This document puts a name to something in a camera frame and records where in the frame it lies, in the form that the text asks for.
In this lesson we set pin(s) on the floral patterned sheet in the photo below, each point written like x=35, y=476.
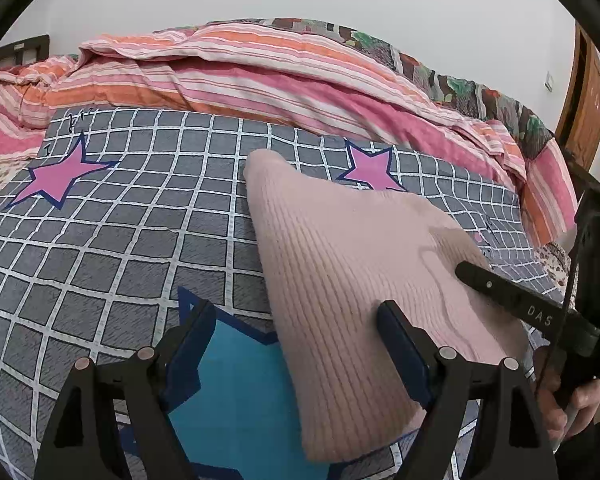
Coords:
x=556, y=262

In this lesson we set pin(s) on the pink striped pillow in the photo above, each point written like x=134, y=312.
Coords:
x=548, y=201

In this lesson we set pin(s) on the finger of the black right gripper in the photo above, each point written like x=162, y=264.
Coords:
x=535, y=309

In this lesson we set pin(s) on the pink orange striped quilt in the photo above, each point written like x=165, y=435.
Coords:
x=258, y=72

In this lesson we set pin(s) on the brown wooden door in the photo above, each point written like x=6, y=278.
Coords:
x=578, y=129

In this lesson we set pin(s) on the person's right hand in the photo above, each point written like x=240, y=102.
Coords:
x=562, y=423

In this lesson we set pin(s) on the dark wooden headboard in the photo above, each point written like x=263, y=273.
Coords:
x=26, y=51

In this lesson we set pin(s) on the white wall switch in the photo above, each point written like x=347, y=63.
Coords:
x=549, y=82

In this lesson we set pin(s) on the pink knitted sweater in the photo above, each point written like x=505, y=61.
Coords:
x=330, y=256

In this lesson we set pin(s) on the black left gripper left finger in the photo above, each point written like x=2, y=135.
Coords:
x=82, y=438

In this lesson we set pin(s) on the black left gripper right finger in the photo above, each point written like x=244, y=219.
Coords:
x=509, y=442

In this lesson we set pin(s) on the grey checked bed sheet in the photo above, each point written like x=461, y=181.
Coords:
x=156, y=201

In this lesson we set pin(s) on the multicolour patterned blanket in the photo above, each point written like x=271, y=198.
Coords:
x=467, y=97

